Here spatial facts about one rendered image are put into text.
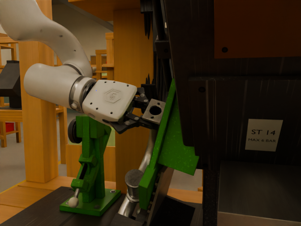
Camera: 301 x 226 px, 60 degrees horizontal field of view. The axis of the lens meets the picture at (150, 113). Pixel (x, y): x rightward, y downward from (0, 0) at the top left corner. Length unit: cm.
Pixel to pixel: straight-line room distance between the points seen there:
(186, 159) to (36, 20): 42
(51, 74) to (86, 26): 1117
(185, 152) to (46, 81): 35
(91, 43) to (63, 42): 1092
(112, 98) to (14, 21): 25
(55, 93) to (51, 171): 56
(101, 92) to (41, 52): 52
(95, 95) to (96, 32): 1099
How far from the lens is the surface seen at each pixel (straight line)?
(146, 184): 47
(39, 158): 110
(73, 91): 60
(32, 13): 63
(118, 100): 57
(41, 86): 65
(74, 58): 70
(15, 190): 109
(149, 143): 63
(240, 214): 30
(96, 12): 95
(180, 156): 48
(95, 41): 1154
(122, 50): 89
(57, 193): 96
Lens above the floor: 126
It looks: 6 degrees down
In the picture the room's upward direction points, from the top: straight up
